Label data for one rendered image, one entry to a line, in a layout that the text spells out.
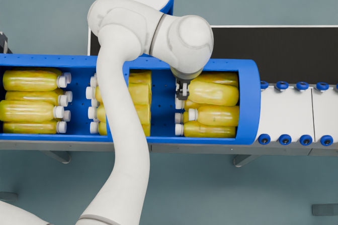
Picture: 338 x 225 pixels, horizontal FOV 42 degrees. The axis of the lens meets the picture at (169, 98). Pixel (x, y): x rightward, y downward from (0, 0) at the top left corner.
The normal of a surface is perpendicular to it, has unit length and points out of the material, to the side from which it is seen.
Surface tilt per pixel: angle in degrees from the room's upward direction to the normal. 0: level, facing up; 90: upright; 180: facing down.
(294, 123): 0
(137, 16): 15
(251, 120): 36
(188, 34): 8
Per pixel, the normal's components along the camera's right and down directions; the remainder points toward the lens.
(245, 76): 0.03, -0.56
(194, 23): 0.11, -0.37
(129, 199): 0.56, -0.53
